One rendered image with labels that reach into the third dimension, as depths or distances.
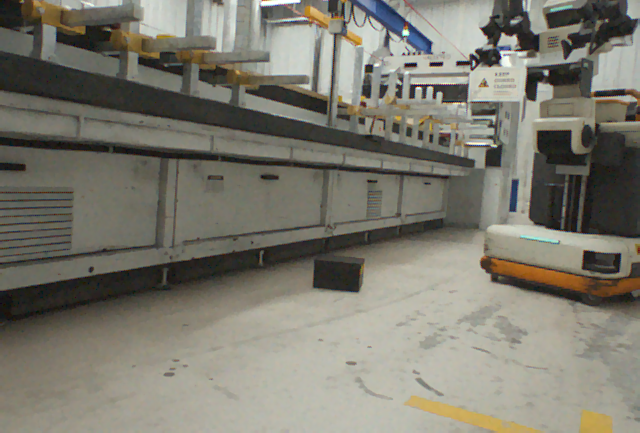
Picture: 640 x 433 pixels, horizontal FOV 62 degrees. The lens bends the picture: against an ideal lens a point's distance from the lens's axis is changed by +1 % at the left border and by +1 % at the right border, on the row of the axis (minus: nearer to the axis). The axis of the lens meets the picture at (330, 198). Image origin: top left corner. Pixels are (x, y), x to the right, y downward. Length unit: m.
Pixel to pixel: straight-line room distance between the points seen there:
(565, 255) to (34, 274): 2.03
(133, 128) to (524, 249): 1.80
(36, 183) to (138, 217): 0.40
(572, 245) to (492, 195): 2.98
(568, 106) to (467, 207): 3.12
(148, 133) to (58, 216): 0.37
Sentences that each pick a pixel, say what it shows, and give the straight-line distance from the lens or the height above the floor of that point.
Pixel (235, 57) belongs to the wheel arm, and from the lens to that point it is 1.76.
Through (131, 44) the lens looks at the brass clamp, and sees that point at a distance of 1.64.
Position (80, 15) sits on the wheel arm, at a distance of 1.46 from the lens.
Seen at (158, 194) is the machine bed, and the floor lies 0.36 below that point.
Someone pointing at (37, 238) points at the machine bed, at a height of 0.23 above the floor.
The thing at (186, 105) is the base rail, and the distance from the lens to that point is 1.75.
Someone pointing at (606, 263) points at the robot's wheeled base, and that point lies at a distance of 2.49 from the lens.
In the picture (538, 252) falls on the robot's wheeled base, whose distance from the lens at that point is 2.61.
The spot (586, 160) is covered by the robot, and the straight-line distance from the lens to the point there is 2.78.
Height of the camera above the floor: 0.49
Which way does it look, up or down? 3 degrees down
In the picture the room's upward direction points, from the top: 4 degrees clockwise
